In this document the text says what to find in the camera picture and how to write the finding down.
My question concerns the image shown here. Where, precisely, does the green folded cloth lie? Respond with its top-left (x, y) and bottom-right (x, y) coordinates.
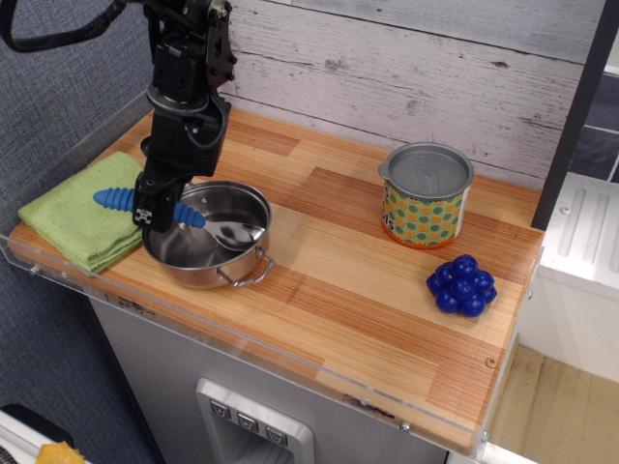
top-left (18, 152), bottom-right (142, 273)

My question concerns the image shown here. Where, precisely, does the blue handled metal spoon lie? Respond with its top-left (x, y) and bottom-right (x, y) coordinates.
top-left (93, 188), bottom-right (266, 251)

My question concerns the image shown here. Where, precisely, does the dark grey right post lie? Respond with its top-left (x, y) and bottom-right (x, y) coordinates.
top-left (531, 0), bottom-right (618, 231)

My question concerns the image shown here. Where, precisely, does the stainless steel pot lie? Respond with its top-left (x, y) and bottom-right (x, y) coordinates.
top-left (142, 181), bottom-right (275, 289)

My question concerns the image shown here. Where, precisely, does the grey toy fridge cabinet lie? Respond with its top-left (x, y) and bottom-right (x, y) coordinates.
top-left (91, 300), bottom-right (448, 463)

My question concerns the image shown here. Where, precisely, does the black braided cable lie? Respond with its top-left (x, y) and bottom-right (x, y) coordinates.
top-left (0, 0), bottom-right (132, 54)

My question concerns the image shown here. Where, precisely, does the patterned tin can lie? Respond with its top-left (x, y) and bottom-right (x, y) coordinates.
top-left (378, 142), bottom-right (474, 249)

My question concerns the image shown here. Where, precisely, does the blue plastic berry toy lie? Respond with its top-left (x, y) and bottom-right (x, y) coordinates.
top-left (426, 254), bottom-right (498, 318)

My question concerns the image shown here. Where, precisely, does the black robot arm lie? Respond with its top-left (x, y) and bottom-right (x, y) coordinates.
top-left (133, 1), bottom-right (237, 232)

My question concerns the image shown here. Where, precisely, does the white toy sink unit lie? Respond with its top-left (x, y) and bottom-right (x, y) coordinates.
top-left (516, 174), bottom-right (618, 381)

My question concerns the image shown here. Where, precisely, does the yellow object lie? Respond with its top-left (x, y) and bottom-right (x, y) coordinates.
top-left (35, 442), bottom-right (86, 464)

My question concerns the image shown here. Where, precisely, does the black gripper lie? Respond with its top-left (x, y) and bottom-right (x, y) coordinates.
top-left (133, 96), bottom-right (231, 232)

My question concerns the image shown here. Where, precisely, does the clear acrylic edge guard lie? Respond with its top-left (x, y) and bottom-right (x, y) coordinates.
top-left (7, 224), bottom-right (542, 454)

